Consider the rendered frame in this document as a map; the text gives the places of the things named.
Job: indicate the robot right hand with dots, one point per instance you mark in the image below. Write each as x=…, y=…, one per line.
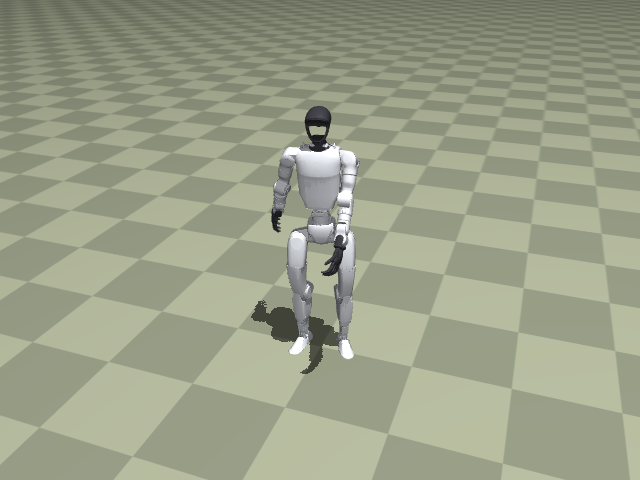
x=275, y=219

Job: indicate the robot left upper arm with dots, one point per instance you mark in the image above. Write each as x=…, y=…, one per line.
x=351, y=163

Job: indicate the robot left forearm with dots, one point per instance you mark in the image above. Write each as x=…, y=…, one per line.
x=343, y=221

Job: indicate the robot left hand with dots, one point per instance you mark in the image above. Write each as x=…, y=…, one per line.
x=336, y=258

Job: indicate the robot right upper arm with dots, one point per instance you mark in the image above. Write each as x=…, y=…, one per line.
x=286, y=166

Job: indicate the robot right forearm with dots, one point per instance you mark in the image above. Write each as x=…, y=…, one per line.
x=279, y=201

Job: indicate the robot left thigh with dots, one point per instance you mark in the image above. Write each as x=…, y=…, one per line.
x=346, y=271

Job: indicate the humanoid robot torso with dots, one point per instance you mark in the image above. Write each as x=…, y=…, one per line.
x=320, y=180

